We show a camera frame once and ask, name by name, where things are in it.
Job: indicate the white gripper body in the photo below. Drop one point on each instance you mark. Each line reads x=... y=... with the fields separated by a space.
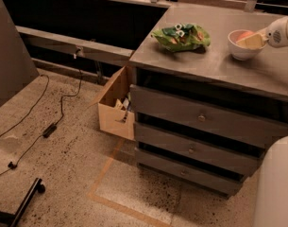
x=275 y=35

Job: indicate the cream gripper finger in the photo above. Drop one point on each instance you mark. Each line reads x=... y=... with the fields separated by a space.
x=254 y=41

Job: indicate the red apple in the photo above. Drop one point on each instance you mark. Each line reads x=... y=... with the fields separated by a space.
x=244 y=35

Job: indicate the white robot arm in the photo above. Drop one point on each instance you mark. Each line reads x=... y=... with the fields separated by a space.
x=271 y=209

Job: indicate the white bowl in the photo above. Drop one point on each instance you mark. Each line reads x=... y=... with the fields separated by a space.
x=237 y=52

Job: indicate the green chip bag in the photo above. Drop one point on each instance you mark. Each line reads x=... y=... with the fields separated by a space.
x=182 y=37

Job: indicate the top grey drawer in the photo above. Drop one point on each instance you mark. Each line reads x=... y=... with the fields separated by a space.
x=242 y=127

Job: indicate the grey drawer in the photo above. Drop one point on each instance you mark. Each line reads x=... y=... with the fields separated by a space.
x=187 y=173
x=203 y=152
x=242 y=127

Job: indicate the grey drawer cabinet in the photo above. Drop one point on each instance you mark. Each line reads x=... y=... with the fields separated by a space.
x=258 y=86

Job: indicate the middle grey drawer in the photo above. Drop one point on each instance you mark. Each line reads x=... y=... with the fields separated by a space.
x=203 y=152

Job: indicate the items inside cardboard box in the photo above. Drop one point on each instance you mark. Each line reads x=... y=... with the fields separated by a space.
x=125 y=105

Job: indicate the bottom grey drawer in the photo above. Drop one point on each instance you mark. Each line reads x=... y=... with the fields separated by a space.
x=187 y=173

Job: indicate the cardboard box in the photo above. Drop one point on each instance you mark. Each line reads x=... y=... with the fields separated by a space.
x=114 y=118

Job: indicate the black power adapter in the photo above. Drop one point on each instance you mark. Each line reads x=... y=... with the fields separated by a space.
x=49 y=130

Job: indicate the black chair base leg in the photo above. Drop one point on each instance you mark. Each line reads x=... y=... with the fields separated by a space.
x=12 y=220

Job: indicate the grey metal rail shelf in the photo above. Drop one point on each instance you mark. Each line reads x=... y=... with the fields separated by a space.
x=76 y=47

